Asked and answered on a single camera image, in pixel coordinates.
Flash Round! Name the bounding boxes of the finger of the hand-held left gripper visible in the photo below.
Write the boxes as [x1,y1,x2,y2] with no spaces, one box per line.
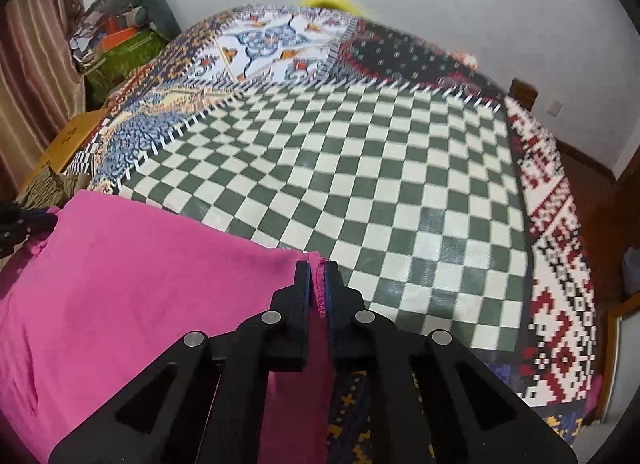
[0,200,60,260]

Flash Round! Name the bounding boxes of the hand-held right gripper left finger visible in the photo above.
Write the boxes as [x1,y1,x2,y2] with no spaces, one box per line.
[49,260,312,464]

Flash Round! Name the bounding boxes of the grey-green rolled pillow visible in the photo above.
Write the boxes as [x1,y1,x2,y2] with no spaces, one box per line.
[120,0,182,40]

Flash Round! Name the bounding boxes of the patterned bag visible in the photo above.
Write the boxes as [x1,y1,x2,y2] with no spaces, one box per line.
[69,0,132,76]

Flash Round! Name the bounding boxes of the khaki clothing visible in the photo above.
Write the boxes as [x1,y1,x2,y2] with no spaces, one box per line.
[17,167,94,210]

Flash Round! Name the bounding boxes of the patchwork printed blanket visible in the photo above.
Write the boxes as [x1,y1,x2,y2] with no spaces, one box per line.
[67,3,603,464]

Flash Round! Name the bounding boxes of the orange box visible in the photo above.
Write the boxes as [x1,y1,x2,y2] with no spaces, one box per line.
[99,27,137,51]

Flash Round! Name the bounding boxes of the pink pants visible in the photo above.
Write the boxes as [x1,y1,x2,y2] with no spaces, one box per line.
[0,191,337,464]

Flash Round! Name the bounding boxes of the wooden bed post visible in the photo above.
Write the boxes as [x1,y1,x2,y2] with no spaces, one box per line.
[509,78,539,111]

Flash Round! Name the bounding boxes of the green box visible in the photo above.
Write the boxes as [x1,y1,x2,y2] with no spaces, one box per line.
[82,27,171,105]

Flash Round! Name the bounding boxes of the striped brown curtain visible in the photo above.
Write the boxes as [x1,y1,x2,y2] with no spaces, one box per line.
[0,0,92,195]

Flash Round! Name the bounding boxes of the cardboard box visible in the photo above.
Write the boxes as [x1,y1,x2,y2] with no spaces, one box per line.
[39,109,109,176]

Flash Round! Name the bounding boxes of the wooden door frame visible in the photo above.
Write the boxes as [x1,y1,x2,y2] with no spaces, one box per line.
[597,293,640,426]

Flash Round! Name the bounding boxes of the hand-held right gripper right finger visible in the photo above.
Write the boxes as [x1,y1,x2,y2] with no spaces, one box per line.
[323,260,577,464]

